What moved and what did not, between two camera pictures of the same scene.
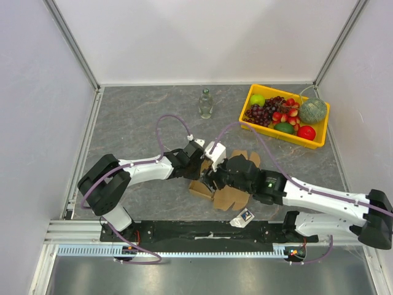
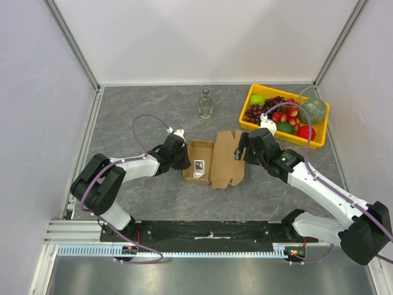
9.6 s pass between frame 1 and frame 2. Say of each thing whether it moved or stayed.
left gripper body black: moved
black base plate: stayed
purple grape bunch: stayed
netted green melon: stayed
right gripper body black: moved
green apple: stayed
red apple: stayed
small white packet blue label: moved
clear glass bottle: stayed
